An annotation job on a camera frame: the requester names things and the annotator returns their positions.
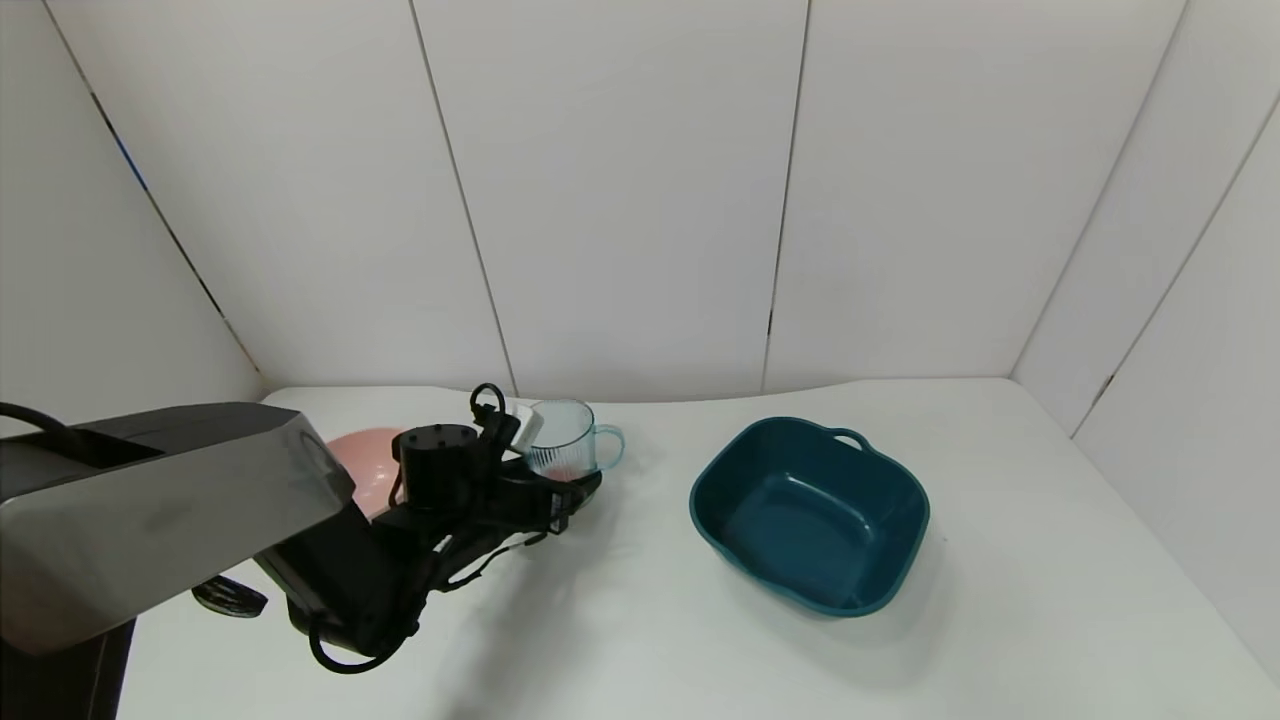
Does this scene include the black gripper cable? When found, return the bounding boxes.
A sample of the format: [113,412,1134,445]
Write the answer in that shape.
[308,528,551,674]

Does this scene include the thick black arm hose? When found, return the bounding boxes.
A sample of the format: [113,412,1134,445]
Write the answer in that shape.
[0,402,76,451]

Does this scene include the black arm strap loop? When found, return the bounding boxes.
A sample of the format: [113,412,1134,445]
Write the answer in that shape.
[192,577,269,619]

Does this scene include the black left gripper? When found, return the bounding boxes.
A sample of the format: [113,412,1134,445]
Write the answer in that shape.
[490,469,603,536]

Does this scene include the pink plastic bowl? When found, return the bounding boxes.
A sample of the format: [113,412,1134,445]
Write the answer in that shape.
[327,428,411,519]

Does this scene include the translucent blue ribbed cup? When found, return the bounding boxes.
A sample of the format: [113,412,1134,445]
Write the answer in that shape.
[520,398,627,483]

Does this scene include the black camera cable loop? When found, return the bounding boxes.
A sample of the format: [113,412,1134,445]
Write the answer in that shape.
[469,383,521,451]

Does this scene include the dark teal plastic basin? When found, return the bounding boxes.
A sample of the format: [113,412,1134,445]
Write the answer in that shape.
[689,417,931,618]

